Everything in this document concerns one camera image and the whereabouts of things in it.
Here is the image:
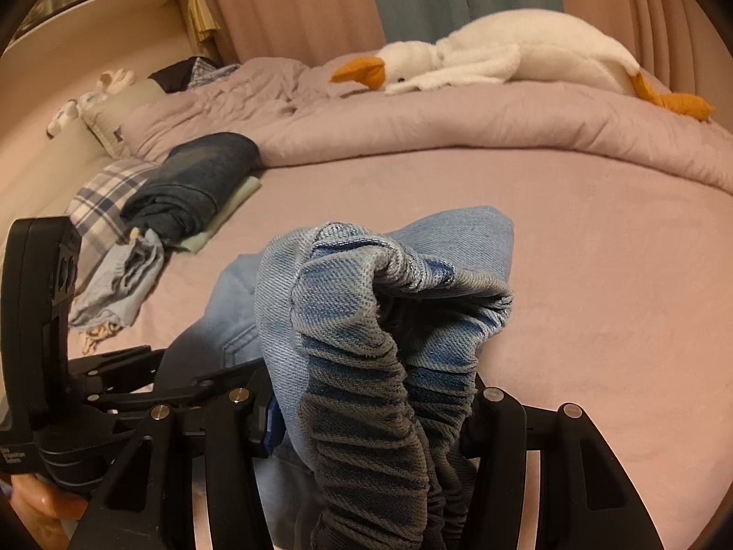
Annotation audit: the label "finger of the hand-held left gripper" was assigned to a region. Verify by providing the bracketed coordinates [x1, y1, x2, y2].
[92, 355, 270, 413]
[67, 345, 170, 393]

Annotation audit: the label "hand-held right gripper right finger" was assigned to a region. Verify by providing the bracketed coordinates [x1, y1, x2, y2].
[461, 385, 668, 550]

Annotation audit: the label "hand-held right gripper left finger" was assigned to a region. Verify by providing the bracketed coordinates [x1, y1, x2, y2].
[69, 386, 287, 550]

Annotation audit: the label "light blue denim pants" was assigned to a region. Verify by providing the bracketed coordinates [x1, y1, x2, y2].
[189, 205, 514, 550]

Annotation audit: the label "person's left hand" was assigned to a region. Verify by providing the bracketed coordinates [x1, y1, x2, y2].
[11, 473, 91, 550]

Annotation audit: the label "crumpled light blue garment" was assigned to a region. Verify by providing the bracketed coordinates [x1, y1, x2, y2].
[70, 229, 167, 330]

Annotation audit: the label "blue plaid pillow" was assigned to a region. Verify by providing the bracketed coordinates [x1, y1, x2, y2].
[67, 159, 158, 276]

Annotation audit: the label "pink bed sheet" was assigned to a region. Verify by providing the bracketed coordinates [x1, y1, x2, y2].
[69, 149, 733, 550]

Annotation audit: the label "folded dark blue jeans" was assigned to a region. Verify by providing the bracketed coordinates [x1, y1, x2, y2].
[121, 132, 261, 242]

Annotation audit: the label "folded light green cloth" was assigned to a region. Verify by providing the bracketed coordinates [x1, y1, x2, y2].
[172, 175, 263, 254]

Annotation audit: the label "grey pillow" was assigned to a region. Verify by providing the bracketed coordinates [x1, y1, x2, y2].
[83, 77, 164, 158]

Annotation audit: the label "small white plush toy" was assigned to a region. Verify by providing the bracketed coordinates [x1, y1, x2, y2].
[47, 69, 138, 138]

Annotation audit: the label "dark clothing pile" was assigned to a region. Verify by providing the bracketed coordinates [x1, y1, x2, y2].
[149, 56, 241, 94]

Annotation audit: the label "pink comforter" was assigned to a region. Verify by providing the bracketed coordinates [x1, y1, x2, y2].
[123, 57, 733, 196]

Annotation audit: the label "yellow cloth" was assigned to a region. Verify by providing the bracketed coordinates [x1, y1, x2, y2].
[183, 0, 221, 44]

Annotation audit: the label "white goose plush toy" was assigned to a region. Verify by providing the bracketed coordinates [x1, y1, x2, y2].
[331, 8, 717, 122]

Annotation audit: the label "pink curtain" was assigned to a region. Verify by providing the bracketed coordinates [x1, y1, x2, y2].
[186, 0, 382, 66]
[550, 0, 708, 98]

